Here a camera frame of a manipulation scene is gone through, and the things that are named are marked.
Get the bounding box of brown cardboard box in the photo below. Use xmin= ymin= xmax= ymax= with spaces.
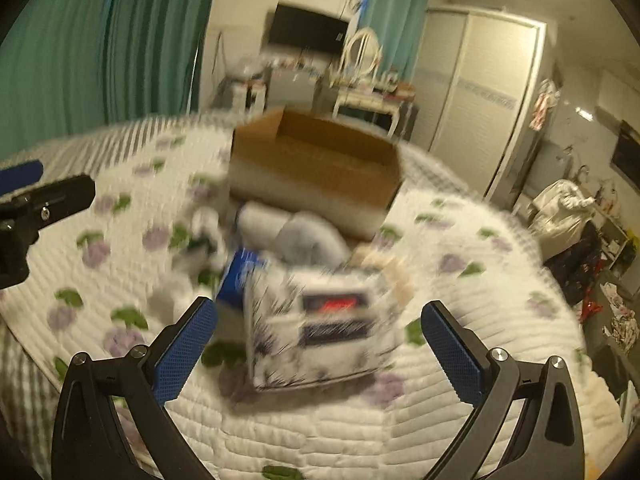
xmin=228 ymin=107 xmax=402 ymax=240

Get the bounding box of white side cabinet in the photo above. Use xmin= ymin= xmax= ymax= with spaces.
xmin=229 ymin=79 xmax=267 ymax=115

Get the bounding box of floral white tissue pack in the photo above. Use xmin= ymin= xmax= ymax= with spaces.
xmin=243 ymin=262 xmax=404 ymax=391

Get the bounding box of blue Vinda tissue pack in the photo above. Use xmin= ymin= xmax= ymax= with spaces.
xmin=216 ymin=247 xmax=266 ymax=312

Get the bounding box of white stuffed laundry bag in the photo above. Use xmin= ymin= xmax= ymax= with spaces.
xmin=528 ymin=179 xmax=596 ymax=261

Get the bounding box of white dressing table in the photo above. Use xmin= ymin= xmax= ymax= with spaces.
xmin=331 ymin=78 xmax=419 ymax=139

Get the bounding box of cream fabric scrunchie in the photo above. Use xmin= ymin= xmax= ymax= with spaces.
xmin=349 ymin=245 xmax=414 ymax=309

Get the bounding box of white sliding wardrobe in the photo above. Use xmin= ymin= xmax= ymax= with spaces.
xmin=411 ymin=6 xmax=547 ymax=203

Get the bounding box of oval vanity mirror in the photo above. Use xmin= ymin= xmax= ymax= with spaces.
xmin=340 ymin=27 xmax=383 ymax=84

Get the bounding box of black wall television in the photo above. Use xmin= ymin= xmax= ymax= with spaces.
xmin=267 ymin=3 xmax=349 ymax=55

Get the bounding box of white floral quilted bedspread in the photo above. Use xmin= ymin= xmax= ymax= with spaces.
xmin=1 ymin=113 xmax=622 ymax=479

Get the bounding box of white towel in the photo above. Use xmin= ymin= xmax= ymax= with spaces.
xmin=235 ymin=202 xmax=350 ymax=269

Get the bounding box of small grey refrigerator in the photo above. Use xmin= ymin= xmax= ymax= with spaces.
xmin=266 ymin=68 xmax=318 ymax=110

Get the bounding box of white green plush toy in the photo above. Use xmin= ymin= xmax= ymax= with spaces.
xmin=148 ymin=207 xmax=229 ymax=325

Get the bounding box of blue window curtain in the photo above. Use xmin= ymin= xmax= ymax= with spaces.
xmin=359 ymin=0 xmax=428 ymax=80

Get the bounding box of green curtain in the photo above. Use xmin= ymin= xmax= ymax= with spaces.
xmin=1 ymin=0 xmax=213 ymax=156

